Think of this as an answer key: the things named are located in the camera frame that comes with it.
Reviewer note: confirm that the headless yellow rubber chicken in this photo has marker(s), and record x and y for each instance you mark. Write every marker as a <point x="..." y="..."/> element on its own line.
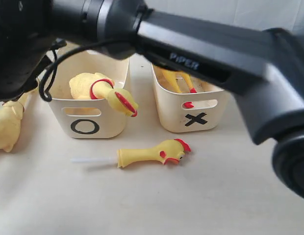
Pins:
<point x="176" y="82"/>

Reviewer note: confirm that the whole yellow rubber chicken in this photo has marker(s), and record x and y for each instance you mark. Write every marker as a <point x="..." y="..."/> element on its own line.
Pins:
<point x="11" y="115"/>

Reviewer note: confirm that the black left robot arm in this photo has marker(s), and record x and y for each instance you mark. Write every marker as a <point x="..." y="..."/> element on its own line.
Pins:
<point x="263" y="70"/>

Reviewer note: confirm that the cream bin marked X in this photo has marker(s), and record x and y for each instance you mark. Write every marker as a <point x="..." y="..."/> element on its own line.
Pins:
<point x="179" y="113"/>

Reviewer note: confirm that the severed chicken head with tube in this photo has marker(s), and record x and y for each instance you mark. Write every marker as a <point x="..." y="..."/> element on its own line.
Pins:
<point x="168" y="151"/>

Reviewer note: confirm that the rubber chicken in O bin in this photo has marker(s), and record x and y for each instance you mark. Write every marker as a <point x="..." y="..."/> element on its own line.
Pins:
<point x="96" y="86"/>

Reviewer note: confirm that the cream bin marked O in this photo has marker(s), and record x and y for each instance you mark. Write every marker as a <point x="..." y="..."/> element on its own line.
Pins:
<point x="88" y="118"/>

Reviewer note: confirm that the white backdrop curtain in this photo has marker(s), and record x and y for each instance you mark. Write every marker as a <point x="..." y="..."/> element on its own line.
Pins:
<point x="254" y="14"/>

